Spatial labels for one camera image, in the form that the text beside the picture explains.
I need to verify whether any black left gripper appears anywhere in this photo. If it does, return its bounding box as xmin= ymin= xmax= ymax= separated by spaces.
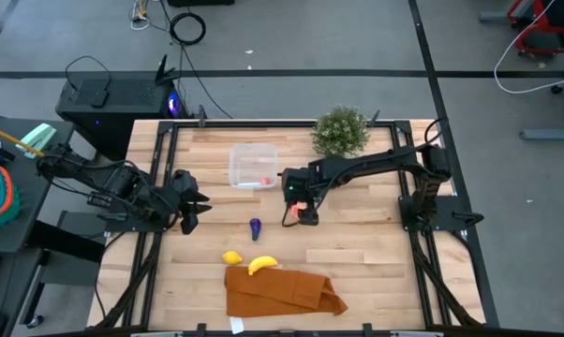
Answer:
xmin=168 ymin=168 xmax=214 ymax=236

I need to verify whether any pink yellow toy peach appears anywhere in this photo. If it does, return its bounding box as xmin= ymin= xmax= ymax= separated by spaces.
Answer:
xmin=289 ymin=200 xmax=309 ymax=221

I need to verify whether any yellow toy banana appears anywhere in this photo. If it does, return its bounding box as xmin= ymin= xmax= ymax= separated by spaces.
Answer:
xmin=247 ymin=255 xmax=280 ymax=277

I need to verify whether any clear plastic tupperware container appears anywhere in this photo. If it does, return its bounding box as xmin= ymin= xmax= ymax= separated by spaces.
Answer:
xmin=228 ymin=142 xmax=279 ymax=190

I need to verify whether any green potted plant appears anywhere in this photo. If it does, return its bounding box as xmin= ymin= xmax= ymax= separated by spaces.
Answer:
xmin=310 ymin=106 xmax=371 ymax=159

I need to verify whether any orange brown cloth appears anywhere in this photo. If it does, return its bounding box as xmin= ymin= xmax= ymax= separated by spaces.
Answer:
xmin=224 ymin=265 xmax=349 ymax=318

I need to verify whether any black computer tower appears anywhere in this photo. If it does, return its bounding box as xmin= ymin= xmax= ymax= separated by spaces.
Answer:
xmin=54 ymin=53 xmax=192 ymax=163

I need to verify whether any black side desk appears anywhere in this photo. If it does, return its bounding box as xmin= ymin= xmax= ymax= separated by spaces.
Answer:
xmin=0 ymin=114 xmax=76 ymax=256

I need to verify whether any mint green stapler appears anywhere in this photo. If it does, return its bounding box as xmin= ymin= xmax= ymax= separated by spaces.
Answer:
xmin=15 ymin=123 xmax=58 ymax=160

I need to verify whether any long yellow rod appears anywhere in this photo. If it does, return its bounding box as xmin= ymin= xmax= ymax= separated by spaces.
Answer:
xmin=0 ymin=123 xmax=46 ymax=157

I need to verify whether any grey metal table foot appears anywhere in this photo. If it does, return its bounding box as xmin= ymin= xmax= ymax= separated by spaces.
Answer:
xmin=519 ymin=125 xmax=564 ymax=143

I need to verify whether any red black chair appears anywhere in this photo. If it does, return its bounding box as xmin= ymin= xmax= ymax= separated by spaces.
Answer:
xmin=506 ymin=0 xmax=564 ymax=57

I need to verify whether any black adapter with cable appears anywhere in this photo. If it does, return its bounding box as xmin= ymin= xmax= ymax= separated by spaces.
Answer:
xmin=65 ymin=55 xmax=112 ymax=109

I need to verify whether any coiled black cable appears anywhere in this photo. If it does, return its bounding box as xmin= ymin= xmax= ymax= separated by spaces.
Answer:
xmin=169 ymin=11 xmax=207 ymax=47

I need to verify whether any white yellow cable bundle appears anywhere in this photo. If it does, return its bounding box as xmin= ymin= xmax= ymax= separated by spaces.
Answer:
xmin=130 ymin=0 xmax=152 ymax=32

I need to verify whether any white floor cable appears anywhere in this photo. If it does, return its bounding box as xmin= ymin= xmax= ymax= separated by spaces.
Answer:
xmin=493 ymin=0 xmax=564 ymax=95

